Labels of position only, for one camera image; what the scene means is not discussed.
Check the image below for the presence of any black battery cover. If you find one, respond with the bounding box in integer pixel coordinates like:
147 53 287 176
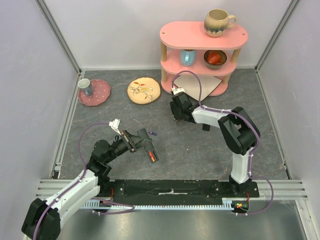
202 124 211 132

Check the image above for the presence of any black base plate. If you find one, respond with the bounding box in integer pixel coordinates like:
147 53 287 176
98 179 260 206

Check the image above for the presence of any grey small cup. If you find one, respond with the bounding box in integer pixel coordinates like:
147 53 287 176
77 78 94 96

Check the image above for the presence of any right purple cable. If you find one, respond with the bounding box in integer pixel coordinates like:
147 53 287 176
171 70 274 216

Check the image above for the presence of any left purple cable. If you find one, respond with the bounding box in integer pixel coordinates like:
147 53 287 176
32 122 136 240

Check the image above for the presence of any red battery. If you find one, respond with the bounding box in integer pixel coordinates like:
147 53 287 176
148 150 158 163

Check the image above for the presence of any pink dotted plate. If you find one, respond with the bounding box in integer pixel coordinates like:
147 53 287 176
78 79 111 107

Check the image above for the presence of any white square board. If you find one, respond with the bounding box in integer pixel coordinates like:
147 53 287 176
174 73 222 101

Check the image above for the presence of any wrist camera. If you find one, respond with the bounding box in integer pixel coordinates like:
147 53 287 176
108 118 122 136
171 87 185 96

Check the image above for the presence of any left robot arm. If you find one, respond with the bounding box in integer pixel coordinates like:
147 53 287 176
21 128 157 240

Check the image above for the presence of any black remote control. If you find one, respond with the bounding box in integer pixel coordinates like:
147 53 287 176
137 128 159 164

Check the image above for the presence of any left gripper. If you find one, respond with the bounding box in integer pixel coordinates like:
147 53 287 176
104 129 152 163

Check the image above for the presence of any light blue mug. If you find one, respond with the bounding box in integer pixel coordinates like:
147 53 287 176
180 49 197 67

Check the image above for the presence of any beige ceramic mug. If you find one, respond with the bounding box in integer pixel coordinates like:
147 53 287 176
203 9 237 38

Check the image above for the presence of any yellow bird plate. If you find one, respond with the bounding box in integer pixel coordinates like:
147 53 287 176
127 77 161 105

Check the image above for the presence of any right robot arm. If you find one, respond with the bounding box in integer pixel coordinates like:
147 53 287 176
170 92 260 197

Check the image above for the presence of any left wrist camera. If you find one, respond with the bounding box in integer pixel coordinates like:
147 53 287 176
108 118 122 136

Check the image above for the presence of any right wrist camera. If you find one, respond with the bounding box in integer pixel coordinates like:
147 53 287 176
171 87 185 96

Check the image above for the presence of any orange cup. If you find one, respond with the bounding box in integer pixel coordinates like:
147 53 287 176
206 51 224 65

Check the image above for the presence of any slotted cable duct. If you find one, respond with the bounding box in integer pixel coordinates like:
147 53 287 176
81 199 249 211

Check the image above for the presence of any purple cable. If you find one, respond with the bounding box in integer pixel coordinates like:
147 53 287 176
171 70 274 216
32 122 136 240

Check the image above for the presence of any pink three-tier shelf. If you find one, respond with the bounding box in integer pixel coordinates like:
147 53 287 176
159 21 248 96

